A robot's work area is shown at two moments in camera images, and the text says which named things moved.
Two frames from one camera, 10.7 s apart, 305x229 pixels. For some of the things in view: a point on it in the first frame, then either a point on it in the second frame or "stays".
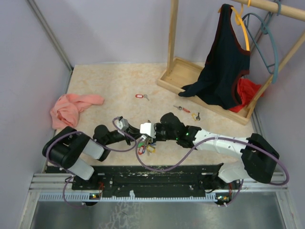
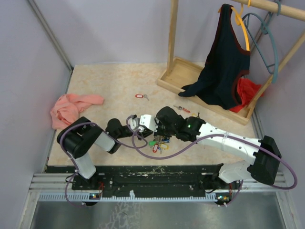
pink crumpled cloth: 66,112 stays
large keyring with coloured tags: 147,145 to 158,143
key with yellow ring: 196,117 stays
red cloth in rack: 247,91 stays
